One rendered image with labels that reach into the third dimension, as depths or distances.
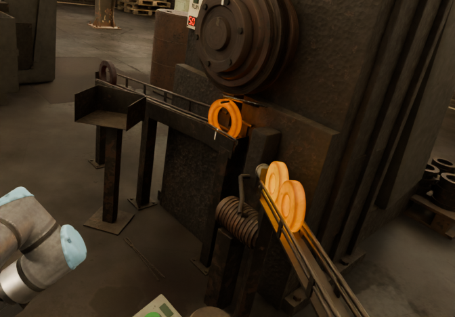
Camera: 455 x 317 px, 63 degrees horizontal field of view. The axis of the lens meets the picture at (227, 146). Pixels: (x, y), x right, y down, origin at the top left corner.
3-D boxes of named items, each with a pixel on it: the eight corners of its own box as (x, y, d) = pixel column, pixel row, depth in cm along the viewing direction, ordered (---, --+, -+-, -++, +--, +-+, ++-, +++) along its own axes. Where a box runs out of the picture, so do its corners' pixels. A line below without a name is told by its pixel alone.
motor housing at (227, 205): (217, 287, 173) (238, 189, 152) (250, 320, 160) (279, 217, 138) (196, 299, 165) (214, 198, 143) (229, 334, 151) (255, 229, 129)
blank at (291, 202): (292, 172, 117) (282, 171, 116) (311, 194, 102) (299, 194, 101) (283, 215, 121) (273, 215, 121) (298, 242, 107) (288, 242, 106)
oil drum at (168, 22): (178, 78, 504) (186, 9, 468) (206, 91, 467) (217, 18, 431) (139, 80, 464) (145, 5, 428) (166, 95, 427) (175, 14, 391)
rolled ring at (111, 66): (112, 62, 224) (116, 62, 226) (98, 57, 236) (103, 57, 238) (112, 92, 230) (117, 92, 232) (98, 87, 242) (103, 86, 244)
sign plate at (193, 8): (189, 27, 187) (194, -12, 179) (223, 38, 170) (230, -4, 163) (185, 26, 185) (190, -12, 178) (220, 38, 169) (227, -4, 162)
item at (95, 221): (94, 203, 215) (97, 84, 187) (136, 215, 212) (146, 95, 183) (74, 223, 197) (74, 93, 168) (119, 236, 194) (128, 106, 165)
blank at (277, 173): (279, 155, 131) (269, 154, 130) (292, 172, 117) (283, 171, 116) (270, 194, 136) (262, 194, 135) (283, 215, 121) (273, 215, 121)
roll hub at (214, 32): (198, 61, 157) (208, -10, 145) (245, 80, 139) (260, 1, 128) (188, 61, 153) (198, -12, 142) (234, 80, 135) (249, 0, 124)
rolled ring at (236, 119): (240, 107, 151) (246, 106, 153) (210, 93, 163) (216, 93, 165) (232, 148, 159) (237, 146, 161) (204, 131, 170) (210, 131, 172)
